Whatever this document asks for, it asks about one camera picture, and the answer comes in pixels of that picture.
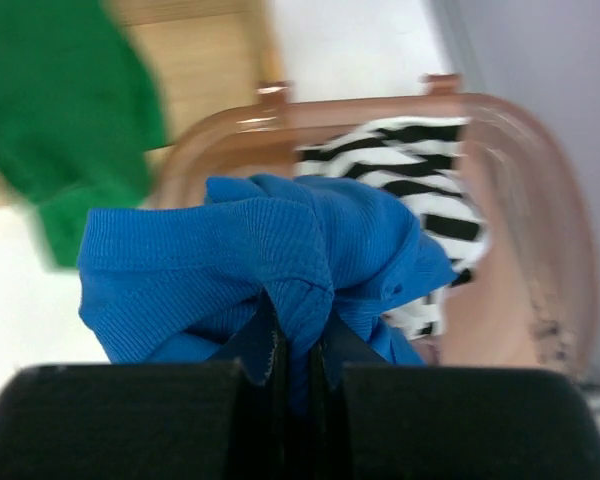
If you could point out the black white striped tank top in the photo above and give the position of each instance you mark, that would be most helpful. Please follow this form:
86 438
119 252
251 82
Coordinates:
416 159

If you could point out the translucent pink plastic basin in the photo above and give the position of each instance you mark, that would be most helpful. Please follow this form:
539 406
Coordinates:
535 298

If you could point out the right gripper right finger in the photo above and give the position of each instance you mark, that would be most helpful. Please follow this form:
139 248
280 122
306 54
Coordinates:
337 347

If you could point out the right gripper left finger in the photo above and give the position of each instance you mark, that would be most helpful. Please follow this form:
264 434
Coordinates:
259 347

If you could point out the wooden clothes rack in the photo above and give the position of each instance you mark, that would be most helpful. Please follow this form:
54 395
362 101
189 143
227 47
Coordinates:
203 56

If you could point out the green tank top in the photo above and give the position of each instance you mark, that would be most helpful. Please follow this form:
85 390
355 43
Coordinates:
78 113

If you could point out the blue tank top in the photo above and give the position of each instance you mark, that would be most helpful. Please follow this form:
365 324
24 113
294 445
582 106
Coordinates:
175 285

